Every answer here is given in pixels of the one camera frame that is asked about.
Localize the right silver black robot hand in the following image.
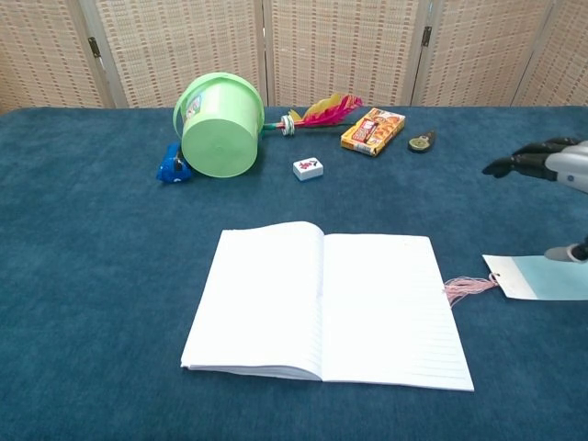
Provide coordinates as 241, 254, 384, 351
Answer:
481, 136, 588, 264

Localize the blue white bookmark pink tassel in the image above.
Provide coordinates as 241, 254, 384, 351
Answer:
443, 254, 588, 308

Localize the yellow cover lined notebook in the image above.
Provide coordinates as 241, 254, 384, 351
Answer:
180, 220, 475, 392

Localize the yellow curry box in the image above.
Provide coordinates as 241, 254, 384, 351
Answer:
340, 107, 407, 158

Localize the colourful feather shuttlecock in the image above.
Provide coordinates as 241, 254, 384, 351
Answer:
262, 93, 364, 138

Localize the white mahjong tile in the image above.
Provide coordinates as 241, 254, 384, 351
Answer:
292, 156, 324, 182

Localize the green plastic bucket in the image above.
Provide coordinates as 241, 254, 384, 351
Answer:
172, 73, 266, 179

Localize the woven folding screen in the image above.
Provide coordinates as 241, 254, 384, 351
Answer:
0, 0, 588, 116

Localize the dark blue table cloth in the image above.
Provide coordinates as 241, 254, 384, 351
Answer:
0, 106, 588, 441

